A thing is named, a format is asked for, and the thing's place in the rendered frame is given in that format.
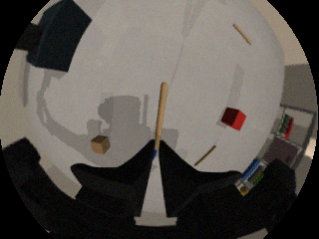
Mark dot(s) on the wooden block with hole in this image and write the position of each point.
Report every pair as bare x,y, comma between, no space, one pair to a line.
100,144

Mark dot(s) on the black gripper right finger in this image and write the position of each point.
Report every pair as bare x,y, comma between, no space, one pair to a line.
181,182

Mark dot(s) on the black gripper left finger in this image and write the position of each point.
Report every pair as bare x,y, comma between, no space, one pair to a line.
128,182

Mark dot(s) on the red cube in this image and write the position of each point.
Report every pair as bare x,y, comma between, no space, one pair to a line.
233,118

